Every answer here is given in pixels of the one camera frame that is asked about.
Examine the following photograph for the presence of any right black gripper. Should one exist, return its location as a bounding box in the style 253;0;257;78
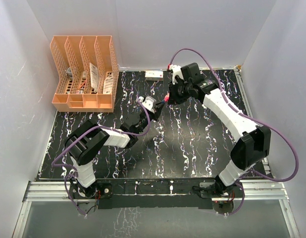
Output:
168;78;192;106

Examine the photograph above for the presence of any red strap keychain with ring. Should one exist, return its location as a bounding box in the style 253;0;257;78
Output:
163;94;169;103

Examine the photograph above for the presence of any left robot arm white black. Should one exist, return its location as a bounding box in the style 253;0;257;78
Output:
65;97;165;198

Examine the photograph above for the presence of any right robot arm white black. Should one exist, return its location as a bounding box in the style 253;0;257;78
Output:
167;63;271;197

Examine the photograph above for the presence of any small white red box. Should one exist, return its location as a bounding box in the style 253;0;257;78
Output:
145;70;163;81

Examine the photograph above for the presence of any white labelled packet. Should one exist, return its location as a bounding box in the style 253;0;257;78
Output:
102;74;114;94

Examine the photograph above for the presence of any white paper packet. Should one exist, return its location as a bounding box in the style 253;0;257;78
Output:
89;63;100;93

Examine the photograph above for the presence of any orange plastic file organizer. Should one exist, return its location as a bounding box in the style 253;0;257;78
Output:
50;36;119;113

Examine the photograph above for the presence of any round metal object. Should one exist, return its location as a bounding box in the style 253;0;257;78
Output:
66;68;72;76

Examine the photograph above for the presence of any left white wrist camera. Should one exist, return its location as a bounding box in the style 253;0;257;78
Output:
138;96;156;113

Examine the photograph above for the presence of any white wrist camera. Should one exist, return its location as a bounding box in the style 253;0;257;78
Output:
167;64;184;85
138;96;156;113

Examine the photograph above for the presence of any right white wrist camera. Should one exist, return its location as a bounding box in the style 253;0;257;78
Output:
167;64;184;85

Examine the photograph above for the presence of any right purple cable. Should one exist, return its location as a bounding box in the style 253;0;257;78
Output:
167;48;299;182

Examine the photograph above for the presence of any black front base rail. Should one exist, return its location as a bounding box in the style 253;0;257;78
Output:
96;178;217;209

